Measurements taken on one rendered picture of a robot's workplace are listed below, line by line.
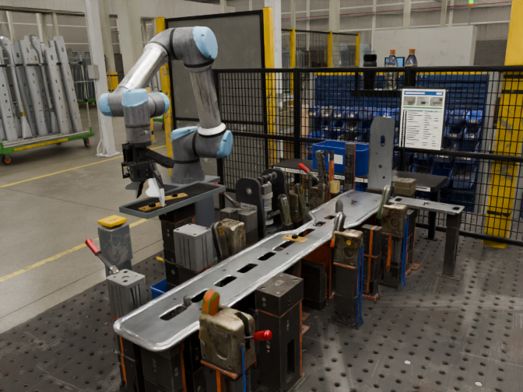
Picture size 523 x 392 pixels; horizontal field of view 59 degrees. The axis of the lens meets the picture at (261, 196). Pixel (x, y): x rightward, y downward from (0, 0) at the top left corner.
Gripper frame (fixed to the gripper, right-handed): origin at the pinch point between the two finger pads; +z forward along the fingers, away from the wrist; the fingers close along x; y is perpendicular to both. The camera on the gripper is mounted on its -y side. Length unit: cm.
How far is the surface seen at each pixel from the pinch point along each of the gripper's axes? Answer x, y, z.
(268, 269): 36.5, -14.7, 17.7
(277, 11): -296, -398, -99
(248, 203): 6.5, -37.0, 8.5
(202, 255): 20.1, -3.3, 14.0
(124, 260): 3.9, 13.7, 14.3
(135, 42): -679, -424, -76
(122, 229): 3.8, 13.2, 4.7
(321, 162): 7, -81, 1
